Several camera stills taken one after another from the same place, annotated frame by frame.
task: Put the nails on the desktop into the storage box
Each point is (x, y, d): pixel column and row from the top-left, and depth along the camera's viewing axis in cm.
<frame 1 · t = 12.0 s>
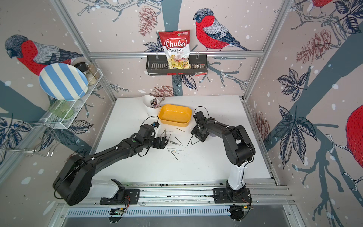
left hand: (164, 137, 87), fingers open
right hand: (193, 134, 97), fingers open
white utensil holder cup: (152, 105, 110), point 7 cm above the table
yellow plastic storage box: (174, 115, 111), on the table
steel nail long: (189, 140, 97), on the table
steel nail by box: (180, 129, 103), on the table

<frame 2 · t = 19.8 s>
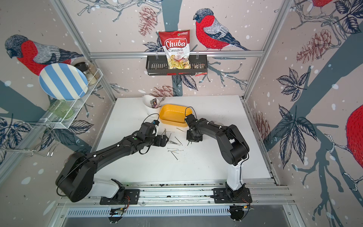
left hand: (165, 135, 87), fingers open
right hand: (190, 138, 96), fingers closed
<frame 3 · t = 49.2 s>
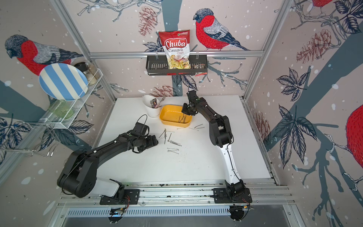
left hand: (156, 141, 90), fingers open
right hand: (182, 110, 105), fingers closed
steel nail curved: (198, 125, 106), on the table
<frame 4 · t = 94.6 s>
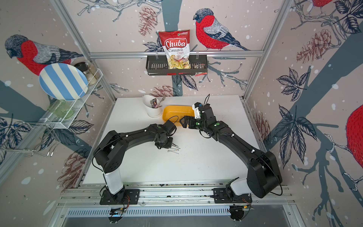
left hand: (170, 143, 92), fingers closed
right hand: (185, 120, 82), fingers open
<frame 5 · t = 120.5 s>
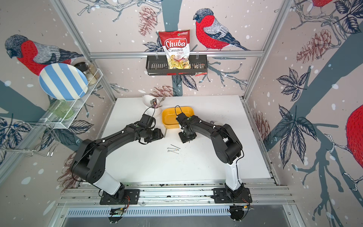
left hand: (162, 134, 91), fingers open
right hand: (185, 138, 94), fingers open
